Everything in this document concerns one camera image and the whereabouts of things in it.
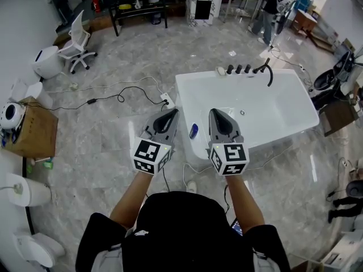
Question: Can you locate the white office chair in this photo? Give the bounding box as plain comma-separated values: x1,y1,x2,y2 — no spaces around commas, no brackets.
57,9,99,74

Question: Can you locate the person's black shirt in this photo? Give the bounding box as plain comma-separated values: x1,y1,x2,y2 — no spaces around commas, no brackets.
75,190,292,272

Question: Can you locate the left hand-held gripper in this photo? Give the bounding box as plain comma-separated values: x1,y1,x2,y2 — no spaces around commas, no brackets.
130,108,181,177

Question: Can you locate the brown cardboard box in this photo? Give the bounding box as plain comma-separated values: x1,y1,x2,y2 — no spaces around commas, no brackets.
7,96,59,159

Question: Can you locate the person's right forearm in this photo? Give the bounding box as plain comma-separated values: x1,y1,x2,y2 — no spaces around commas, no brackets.
225,174,267,235

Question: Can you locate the black shelf table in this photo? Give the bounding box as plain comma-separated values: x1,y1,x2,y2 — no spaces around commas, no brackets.
102,0,170,37

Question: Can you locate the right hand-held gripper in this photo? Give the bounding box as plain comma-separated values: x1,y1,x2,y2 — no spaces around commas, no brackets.
208,108,251,179

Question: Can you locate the white boxy appliance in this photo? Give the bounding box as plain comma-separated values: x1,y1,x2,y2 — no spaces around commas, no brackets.
322,230,363,272

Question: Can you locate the white rounded appliance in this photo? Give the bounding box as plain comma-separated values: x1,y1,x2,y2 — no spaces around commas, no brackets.
30,45,65,80

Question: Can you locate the wooden table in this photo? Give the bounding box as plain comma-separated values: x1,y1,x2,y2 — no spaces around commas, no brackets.
291,8,336,54

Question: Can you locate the person's left forearm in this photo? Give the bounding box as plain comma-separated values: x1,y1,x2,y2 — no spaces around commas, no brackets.
109,169,158,230

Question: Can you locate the white round device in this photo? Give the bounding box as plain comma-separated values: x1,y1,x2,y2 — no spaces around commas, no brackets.
0,101,26,130

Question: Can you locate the white marble cabinet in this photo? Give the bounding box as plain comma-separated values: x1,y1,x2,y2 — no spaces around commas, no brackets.
185,0,227,28

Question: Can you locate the white power strip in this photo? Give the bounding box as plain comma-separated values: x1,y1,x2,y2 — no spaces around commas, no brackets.
159,93,174,108

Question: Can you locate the white bathtub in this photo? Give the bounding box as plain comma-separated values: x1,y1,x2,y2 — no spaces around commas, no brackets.
175,68,321,161

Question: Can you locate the black curved bathtub faucet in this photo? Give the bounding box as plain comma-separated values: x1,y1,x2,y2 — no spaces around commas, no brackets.
262,57,275,88

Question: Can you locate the brown wooden box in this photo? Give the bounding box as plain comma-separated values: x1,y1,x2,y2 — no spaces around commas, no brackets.
318,100,360,138

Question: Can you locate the black power cable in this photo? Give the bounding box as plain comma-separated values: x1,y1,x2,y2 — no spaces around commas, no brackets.
52,85,168,111

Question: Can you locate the black salon basin chair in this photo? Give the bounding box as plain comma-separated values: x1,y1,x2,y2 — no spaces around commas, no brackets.
313,50,356,92

